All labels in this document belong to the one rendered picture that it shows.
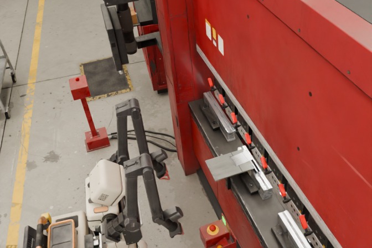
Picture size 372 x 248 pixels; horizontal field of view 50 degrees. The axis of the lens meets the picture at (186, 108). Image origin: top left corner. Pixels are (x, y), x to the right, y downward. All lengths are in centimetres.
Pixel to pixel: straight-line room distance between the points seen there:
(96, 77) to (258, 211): 336
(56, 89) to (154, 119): 147
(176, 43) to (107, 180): 125
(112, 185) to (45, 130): 274
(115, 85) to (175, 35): 232
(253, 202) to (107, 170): 94
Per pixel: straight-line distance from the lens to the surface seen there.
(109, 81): 522
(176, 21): 288
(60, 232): 262
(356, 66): 132
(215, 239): 257
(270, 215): 253
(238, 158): 264
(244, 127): 244
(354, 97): 140
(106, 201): 218
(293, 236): 236
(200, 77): 318
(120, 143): 229
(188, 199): 371
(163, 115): 453
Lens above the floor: 294
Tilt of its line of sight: 40 degrees down
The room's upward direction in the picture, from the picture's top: 6 degrees counter-clockwise
